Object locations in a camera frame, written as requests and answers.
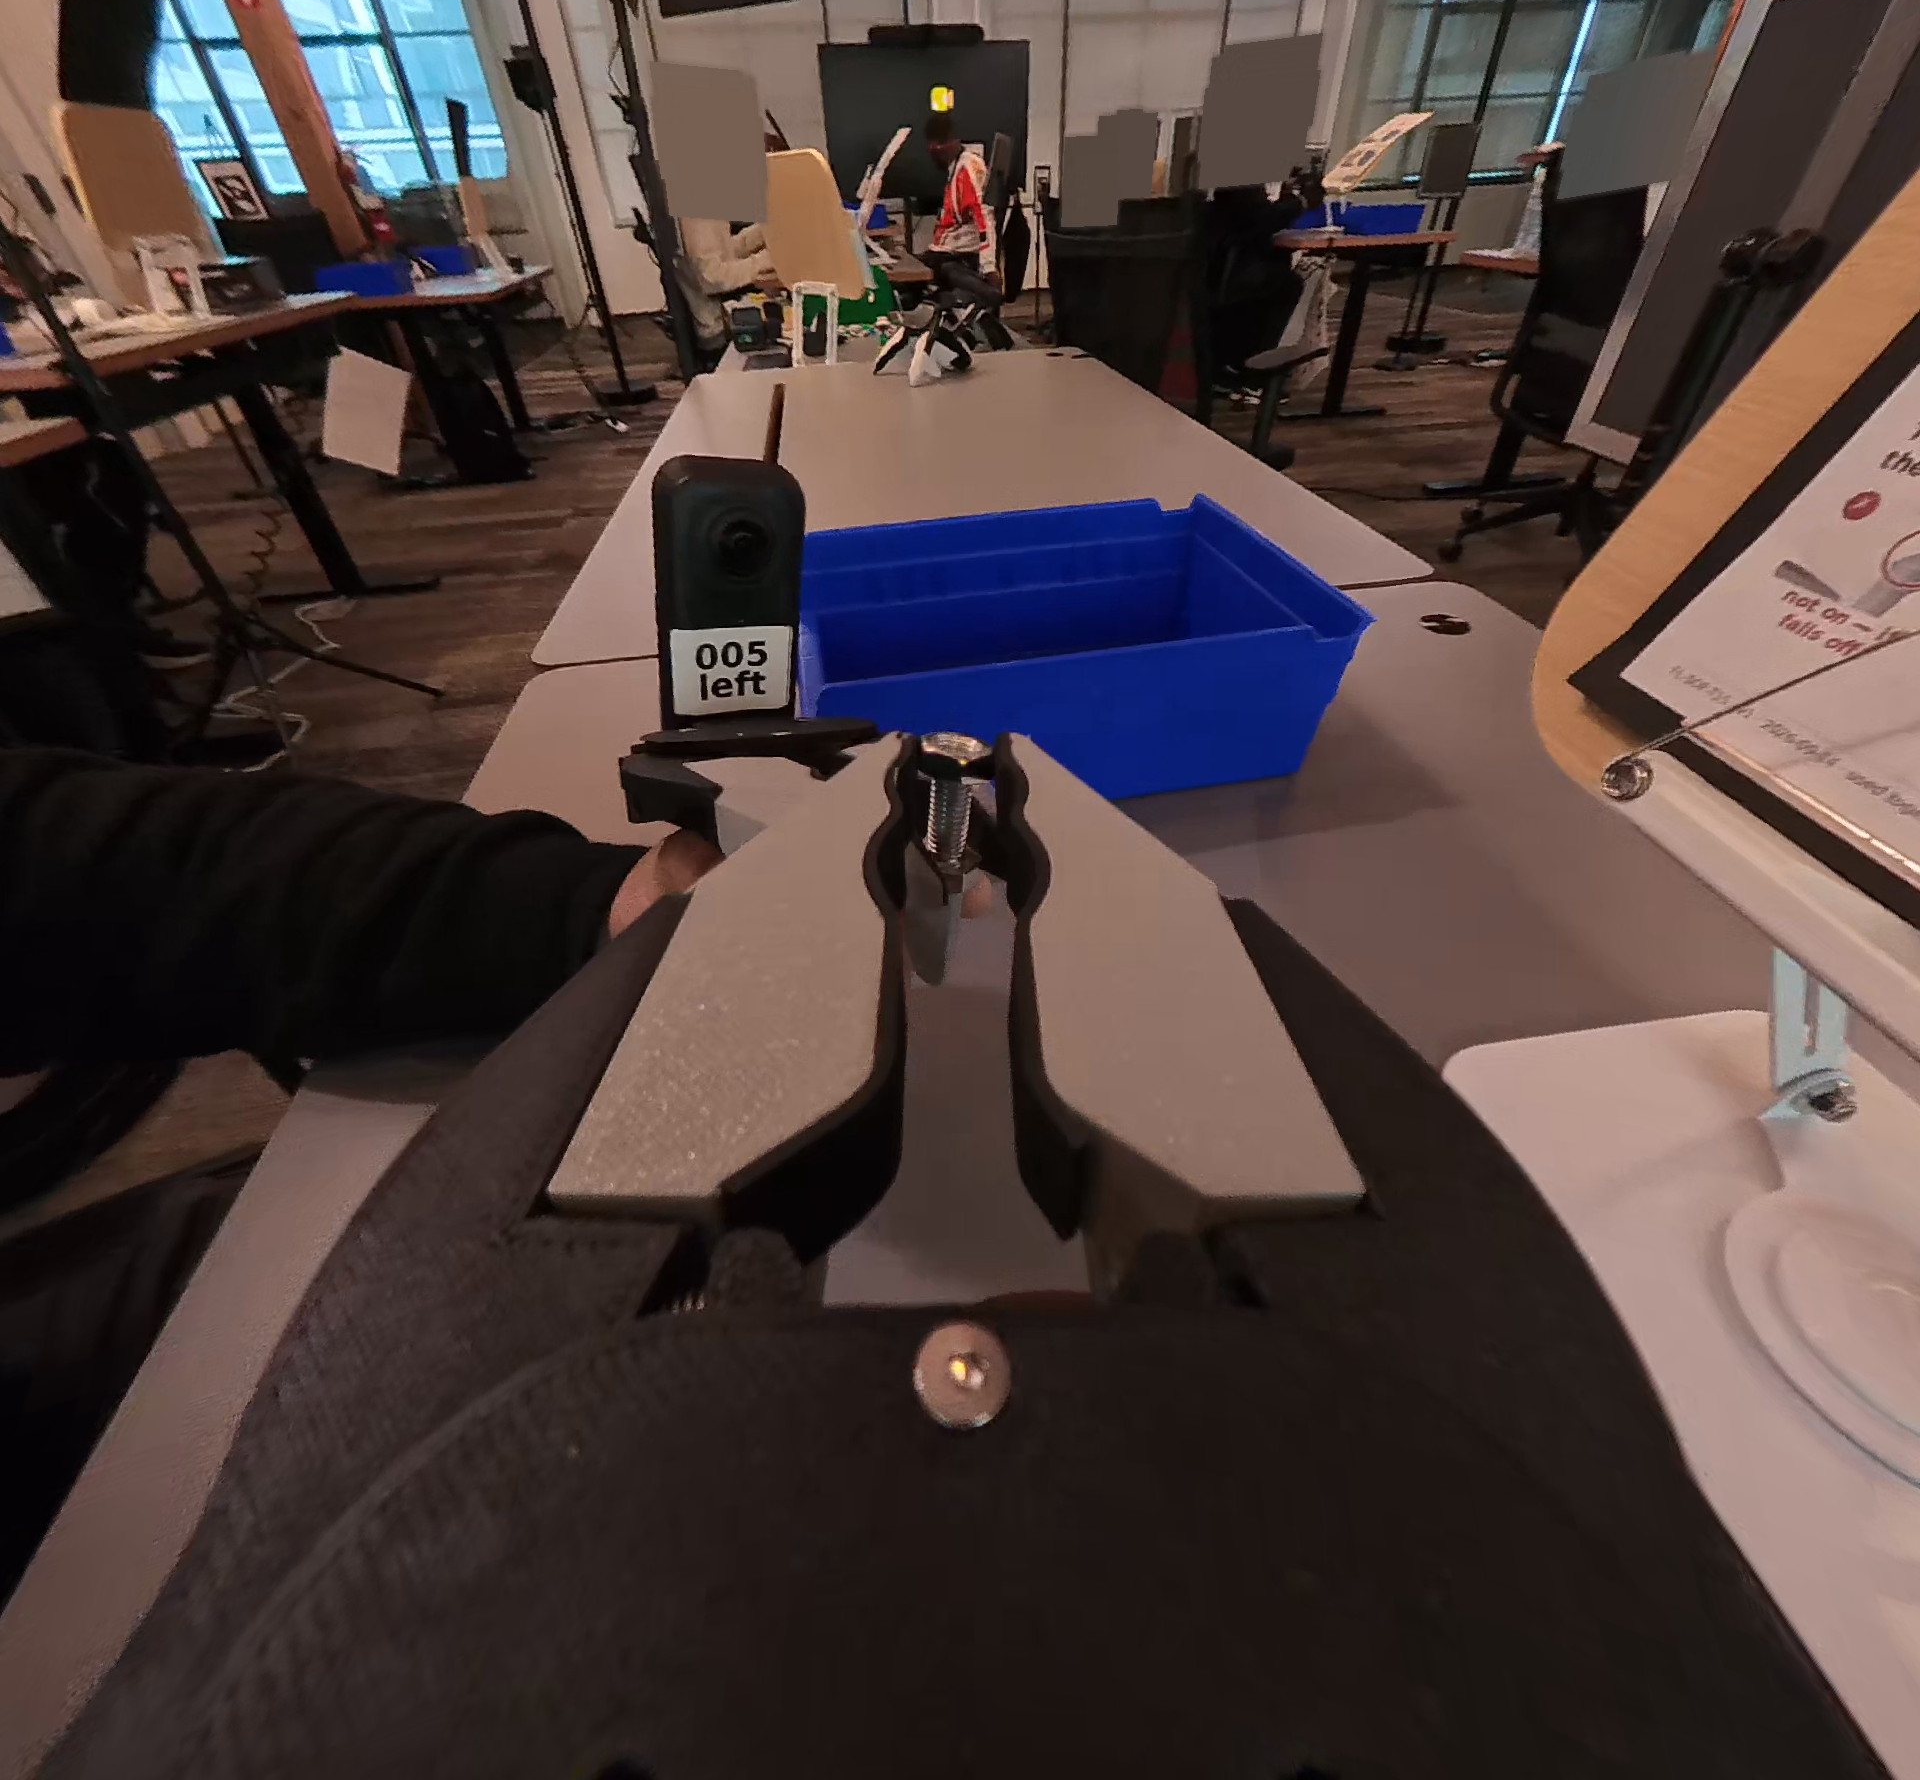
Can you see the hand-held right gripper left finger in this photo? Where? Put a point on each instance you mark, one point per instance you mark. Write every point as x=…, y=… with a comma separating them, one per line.
x=749, y=1043

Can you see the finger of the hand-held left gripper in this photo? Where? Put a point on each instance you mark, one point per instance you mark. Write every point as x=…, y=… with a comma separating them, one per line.
x=772, y=804
x=937, y=939

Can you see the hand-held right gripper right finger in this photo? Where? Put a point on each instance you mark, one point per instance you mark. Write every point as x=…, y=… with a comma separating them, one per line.
x=1163, y=1043

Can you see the silver hex bolt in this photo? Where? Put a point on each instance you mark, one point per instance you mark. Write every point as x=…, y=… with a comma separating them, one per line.
x=952, y=821

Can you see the person's left forearm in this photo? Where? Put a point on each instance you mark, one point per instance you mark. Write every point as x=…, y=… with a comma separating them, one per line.
x=299, y=895

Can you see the person's left hand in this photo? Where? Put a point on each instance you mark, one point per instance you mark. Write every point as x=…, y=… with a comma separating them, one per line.
x=660, y=880

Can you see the blue plastic bin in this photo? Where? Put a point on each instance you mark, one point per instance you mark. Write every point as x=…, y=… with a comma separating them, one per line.
x=1080, y=699
x=360, y=275

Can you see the black white tabletop object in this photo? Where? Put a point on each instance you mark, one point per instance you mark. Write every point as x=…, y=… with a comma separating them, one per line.
x=930, y=347

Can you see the pale wooden board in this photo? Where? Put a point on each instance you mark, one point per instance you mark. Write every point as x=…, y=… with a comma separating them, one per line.
x=816, y=220
x=127, y=175

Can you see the white paper sheet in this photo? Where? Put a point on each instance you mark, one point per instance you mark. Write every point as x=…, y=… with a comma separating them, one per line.
x=368, y=408

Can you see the black floor lamp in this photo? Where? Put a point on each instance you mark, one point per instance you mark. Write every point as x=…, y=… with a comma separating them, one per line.
x=558, y=175

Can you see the white document stand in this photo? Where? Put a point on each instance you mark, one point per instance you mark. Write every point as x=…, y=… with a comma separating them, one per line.
x=1621, y=1151

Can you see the wooden top desk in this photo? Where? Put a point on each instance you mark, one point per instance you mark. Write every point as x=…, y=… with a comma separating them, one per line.
x=227, y=325

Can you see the small marker sign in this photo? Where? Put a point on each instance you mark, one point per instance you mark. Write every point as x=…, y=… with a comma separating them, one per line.
x=233, y=187

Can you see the person's left leg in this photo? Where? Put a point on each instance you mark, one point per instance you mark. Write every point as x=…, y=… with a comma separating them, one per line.
x=91, y=1359

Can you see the wooden backing board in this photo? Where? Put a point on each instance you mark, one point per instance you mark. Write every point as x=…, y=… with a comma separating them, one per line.
x=1725, y=491

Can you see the black light flag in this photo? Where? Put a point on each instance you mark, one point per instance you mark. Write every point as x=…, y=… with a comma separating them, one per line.
x=104, y=32

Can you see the black office chair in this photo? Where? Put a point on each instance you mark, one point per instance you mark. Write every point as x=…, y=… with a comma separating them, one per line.
x=1576, y=310

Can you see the framed sign panel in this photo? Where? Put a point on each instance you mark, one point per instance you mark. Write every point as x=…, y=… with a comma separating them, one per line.
x=1739, y=160

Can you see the white frame holder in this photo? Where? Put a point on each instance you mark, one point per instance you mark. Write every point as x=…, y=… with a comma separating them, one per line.
x=810, y=318

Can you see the black wall monitor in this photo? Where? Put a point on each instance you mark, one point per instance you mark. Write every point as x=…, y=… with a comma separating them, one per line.
x=900, y=106

